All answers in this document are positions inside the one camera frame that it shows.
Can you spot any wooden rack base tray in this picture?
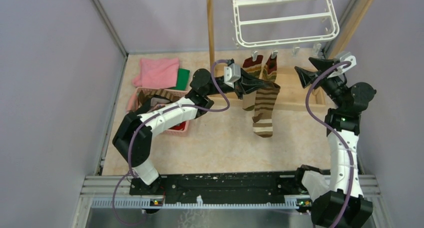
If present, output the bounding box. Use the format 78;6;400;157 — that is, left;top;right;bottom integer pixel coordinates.
209;65;327;112

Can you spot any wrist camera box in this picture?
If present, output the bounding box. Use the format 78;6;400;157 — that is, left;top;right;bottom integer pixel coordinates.
224;63;241;88
328;51;357;78

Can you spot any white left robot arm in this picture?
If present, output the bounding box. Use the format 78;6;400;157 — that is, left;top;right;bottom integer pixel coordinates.
112;69;272;195

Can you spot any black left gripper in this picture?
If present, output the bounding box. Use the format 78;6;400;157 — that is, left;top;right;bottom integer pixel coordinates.
204;68;269;100

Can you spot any left wooden rack post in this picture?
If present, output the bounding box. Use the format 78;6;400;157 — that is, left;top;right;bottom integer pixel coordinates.
206;0;215;66

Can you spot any wooden rack post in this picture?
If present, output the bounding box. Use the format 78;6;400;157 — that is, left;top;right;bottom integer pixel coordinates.
324;0;374;58
206;0;215;66

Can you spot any pink perforated basket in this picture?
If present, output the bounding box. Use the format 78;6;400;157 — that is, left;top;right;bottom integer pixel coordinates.
126;87;198;137

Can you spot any green cloth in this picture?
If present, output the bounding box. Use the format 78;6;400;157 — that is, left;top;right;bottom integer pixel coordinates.
170;68;190;91

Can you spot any pink towel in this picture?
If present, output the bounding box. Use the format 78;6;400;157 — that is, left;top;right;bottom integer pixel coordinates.
131;58;180;89

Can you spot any brown beige striped sock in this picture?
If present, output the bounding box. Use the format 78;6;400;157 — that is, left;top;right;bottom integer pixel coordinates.
252;82;281;138

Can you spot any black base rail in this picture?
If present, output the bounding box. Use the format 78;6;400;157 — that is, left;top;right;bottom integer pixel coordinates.
129;170;307;195

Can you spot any white cable duct strip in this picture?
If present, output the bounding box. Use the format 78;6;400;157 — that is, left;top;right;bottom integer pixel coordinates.
91;195;312;209

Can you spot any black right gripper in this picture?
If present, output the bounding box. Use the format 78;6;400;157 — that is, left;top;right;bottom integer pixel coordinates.
294;57;348;108

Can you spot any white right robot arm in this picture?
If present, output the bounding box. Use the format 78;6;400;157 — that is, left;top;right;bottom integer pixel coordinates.
293;55;376;227

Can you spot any right wooden rack post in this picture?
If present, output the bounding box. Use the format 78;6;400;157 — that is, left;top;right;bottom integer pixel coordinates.
324;0;374;58

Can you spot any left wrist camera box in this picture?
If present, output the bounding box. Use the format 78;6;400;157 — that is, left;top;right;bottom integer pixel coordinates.
224;63;241;88

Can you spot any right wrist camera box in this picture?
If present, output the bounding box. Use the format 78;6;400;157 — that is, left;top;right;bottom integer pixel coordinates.
328;51;357;78

